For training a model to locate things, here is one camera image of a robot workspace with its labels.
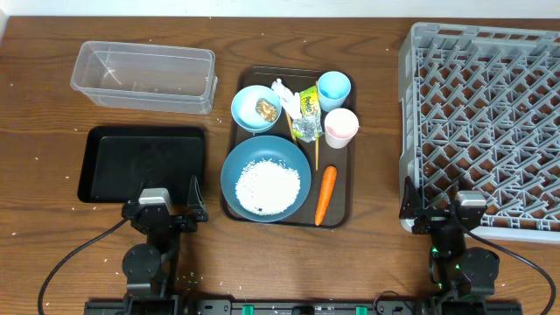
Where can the crumpled white tissue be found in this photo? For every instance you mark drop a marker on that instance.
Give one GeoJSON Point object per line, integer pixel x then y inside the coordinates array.
{"type": "Point", "coordinates": [290, 101]}

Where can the black plastic tray bin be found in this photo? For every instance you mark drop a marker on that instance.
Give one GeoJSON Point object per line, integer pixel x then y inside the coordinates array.
{"type": "Point", "coordinates": [120, 160]}

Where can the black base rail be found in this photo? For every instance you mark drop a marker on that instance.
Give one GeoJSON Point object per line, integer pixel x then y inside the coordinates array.
{"type": "Point", "coordinates": [226, 307]}

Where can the dark brown serving tray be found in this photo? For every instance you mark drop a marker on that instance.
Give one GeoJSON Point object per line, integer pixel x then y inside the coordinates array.
{"type": "Point", "coordinates": [340, 206]}

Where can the pink cup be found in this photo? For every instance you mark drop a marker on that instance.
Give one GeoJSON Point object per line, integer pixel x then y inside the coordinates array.
{"type": "Point", "coordinates": [341, 125]}

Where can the brown food scrap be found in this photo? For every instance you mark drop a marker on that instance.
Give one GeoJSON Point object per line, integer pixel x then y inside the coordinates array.
{"type": "Point", "coordinates": [267, 111]}

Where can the wooden chopstick right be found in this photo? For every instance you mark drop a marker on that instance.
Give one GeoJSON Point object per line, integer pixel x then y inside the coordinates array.
{"type": "Point", "coordinates": [317, 152]}

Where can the white rice pile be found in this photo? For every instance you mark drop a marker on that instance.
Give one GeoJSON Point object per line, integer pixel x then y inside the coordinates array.
{"type": "Point", "coordinates": [266, 187]}

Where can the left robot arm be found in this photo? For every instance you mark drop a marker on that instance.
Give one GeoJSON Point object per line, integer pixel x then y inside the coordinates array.
{"type": "Point", "coordinates": [151, 267]}

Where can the light blue cup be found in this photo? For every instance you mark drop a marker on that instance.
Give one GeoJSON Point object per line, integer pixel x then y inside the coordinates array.
{"type": "Point", "coordinates": [333, 89]}

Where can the orange carrot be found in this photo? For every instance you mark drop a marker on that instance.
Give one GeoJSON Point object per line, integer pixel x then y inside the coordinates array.
{"type": "Point", "coordinates": [325, 193]}

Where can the green snack wrapper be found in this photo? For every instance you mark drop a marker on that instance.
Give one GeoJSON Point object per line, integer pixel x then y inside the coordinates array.
{"type": "Point", "coordinates": [308, 128]}

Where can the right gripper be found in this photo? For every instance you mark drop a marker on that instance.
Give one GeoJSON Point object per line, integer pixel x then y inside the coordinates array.
{"type": "Point", "coordinates": [413, 208]}

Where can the small light blue bowl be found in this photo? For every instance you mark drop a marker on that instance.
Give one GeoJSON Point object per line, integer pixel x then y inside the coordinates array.
{"type": "Point", "coordinates": [243, 108]}

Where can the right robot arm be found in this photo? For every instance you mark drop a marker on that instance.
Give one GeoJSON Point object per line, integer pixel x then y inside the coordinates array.
{"type": "Point", "coordinates": [465, 276]}

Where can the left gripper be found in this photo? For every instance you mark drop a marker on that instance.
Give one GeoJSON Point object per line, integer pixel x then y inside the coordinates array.
{"type": "Point", "coordinates": [164, 217]}

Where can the large blue plate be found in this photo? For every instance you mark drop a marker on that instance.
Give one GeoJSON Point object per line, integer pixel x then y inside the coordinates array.
{"type": "Point", "coordinates": [257, 149]}

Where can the clear plastic bin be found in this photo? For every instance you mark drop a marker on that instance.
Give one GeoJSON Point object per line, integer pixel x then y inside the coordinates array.
{"type": "Point", "coordinates": [147, 77]}

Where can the grey dishwasher rack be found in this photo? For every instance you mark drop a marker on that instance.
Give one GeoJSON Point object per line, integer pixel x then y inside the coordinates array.
{"type": "Point", "coordinates": [480, 107]}

